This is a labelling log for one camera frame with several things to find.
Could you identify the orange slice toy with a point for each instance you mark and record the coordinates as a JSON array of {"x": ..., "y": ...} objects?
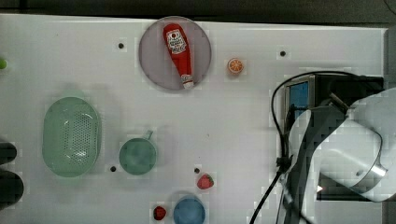
[{"x": 235, "y": 66}]

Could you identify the blue round cup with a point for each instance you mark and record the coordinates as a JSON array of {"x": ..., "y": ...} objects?
[{"x": 189, "y": 210}]

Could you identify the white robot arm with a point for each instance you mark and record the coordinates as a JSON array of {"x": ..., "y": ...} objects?
[{"x": 378, "y": 113}]

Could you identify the black object at left edge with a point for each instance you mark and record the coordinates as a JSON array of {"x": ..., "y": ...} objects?
[{"x": 11, "y": 184}]

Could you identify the red plush ketchup bottle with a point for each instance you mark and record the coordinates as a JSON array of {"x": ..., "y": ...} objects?
[{"x": 178, "y": 48}]

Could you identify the green perforated oval basket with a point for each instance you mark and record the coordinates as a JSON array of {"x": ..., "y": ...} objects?
[{"x": 71, "y": 137}]

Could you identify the green cup with handle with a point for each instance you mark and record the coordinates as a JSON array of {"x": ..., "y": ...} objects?
[{"x": 138, "y": 156}]

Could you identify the grey round plate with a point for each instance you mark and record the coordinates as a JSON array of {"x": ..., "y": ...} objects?
[{"x": 155, "y": 58}]

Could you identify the silver black toaster oven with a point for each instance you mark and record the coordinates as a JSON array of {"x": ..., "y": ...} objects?
[{"x": 327, "y": 90}]

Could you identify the green round object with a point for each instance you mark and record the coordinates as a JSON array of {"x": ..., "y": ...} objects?
[{"x": 3, "y": 64}]

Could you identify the red strawberry toy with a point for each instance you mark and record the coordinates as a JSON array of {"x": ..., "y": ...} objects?
[{"x": 205, "y": 182}]

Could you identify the dark red fruit toy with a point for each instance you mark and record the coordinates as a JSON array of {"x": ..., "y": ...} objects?
[{"x": 159, "y": 213}]

